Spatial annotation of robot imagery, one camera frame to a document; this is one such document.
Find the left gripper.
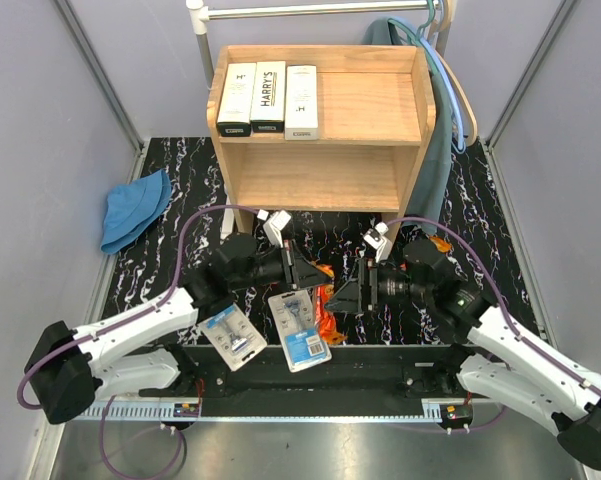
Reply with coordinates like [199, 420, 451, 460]
[231, 239, 331, 293]

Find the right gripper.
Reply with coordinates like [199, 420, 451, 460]
[323, 256, 432, 313]

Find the orange razor pack horizontal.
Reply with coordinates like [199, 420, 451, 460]
[317, 265, 335, 280]

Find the orange razor pack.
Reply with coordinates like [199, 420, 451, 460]
[429, 236, 453, 254]
[313, 284, 347, 346]

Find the white Harry's razor box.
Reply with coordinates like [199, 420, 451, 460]
[250, 61, 286, 134]

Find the white h razor box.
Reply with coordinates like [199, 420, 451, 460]
[284, 65, 319, 141]
[216, 63, 256, 137]

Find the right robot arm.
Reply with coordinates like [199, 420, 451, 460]
[325, 240, 601, 471]

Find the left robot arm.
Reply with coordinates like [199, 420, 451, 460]
[24, 233, 330, 425]

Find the white H razor box on shelf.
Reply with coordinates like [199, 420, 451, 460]
[216, 63, 256, 137]

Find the wooden two-tier shelf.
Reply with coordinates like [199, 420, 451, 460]
[207, 45, 436, 239]

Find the Gillette blister pack centre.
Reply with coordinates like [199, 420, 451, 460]
[268, 290, 332, 373]

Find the gillette blister pack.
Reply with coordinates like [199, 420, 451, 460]
[268, 290, 332, 373]
[200, 304, 267, 372]

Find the Gillette blister pack left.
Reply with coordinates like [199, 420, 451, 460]
[200, 304, 267, 372]

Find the teal hanging garment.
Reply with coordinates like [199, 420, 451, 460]
[362, 17, 453, 222]

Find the blue bucket hat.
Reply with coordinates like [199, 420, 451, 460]
[100, 169, 172, 255]

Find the green hanger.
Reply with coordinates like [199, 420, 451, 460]
[388, 0, 441, 75]

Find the light blue hanger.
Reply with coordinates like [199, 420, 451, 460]
[388, 17, 468, 154]

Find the metal clothes rack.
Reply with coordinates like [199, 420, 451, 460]
[186, 1, 453, 96]

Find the wooden hanger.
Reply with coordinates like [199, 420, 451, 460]
[427, 0, 478, 146]

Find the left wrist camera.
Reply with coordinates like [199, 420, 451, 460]
[256, 209, 292, 248]

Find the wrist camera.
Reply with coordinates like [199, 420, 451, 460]
[256, 209, 292, 248]
[363, 222, 393, 263]

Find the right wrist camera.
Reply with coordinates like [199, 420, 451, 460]
[363, 222, 393, 263]

